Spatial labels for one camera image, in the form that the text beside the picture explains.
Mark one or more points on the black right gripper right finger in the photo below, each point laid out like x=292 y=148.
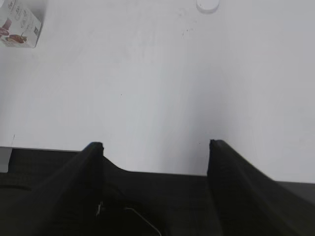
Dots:
x=249 y=203

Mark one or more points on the white bottle cap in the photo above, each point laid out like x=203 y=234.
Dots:
x=207 y=6

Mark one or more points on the white strawberry drink bottle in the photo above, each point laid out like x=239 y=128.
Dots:
x=21 y=22

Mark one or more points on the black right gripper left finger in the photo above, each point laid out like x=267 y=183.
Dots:
x=51 y=193

